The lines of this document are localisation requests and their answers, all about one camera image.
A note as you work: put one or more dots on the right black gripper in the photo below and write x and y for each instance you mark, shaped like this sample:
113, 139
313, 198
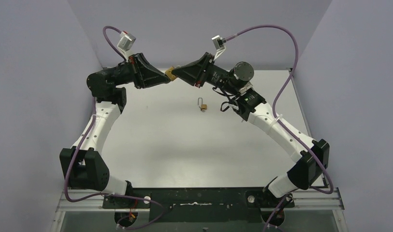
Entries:
192, 74

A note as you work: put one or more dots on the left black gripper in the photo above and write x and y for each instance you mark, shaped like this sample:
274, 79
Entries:
134, 71

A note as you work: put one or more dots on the brass padlock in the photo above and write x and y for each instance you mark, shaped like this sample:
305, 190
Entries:
201, 104
171, 73

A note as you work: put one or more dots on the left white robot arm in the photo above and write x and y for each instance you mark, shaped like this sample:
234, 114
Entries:
82, 164

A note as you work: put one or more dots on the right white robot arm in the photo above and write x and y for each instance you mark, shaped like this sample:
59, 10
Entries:
310, 157

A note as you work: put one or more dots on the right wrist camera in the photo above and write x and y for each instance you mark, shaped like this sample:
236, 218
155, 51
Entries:
219, 44

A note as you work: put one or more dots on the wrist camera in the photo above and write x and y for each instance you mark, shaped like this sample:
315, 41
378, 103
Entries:
125, 44
219, 44

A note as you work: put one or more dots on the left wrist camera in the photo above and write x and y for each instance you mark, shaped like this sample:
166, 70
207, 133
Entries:
125, 44

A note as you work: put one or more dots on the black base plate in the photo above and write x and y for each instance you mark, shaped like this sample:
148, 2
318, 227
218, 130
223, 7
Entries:
169, 205

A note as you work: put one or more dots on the aluminium rail frame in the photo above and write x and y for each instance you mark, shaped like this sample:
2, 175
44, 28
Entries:
313, 211

